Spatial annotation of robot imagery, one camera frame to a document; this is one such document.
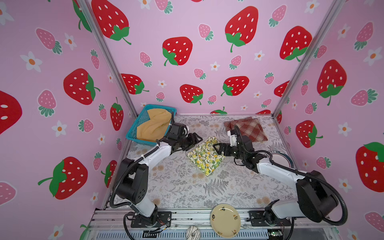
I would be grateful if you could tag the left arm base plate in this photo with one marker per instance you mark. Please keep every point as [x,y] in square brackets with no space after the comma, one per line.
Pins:
[157,220]

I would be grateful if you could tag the cream plate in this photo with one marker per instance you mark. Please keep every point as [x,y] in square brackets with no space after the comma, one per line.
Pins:
[225,221]

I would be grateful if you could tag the red plaid skirt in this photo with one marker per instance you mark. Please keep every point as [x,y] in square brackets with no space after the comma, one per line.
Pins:
[249,127]

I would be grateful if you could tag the chocolate drizzled donut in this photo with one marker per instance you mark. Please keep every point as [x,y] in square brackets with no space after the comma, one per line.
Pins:
[193,233]

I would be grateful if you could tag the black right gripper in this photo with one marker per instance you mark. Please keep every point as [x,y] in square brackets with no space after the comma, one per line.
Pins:
[225,146]

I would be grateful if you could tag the aluminium frame rail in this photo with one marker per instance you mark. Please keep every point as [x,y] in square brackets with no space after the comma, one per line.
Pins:
[108,225]

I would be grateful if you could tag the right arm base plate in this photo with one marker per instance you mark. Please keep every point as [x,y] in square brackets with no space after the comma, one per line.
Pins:
[266,219]

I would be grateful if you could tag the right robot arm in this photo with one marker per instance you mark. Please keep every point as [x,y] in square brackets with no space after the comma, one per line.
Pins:
[316,199]

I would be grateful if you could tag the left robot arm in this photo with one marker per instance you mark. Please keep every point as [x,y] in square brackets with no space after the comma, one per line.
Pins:
[131,185]

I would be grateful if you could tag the pink plate with teal rim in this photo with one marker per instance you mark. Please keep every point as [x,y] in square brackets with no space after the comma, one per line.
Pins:
[282,159]

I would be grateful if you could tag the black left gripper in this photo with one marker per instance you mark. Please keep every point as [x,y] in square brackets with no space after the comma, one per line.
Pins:
[191,141]

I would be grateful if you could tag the tan skirt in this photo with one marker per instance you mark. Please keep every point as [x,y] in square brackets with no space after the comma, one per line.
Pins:
[155,128]

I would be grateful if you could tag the lemon print skirt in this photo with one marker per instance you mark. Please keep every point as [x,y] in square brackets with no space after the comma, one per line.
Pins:
[205,157]

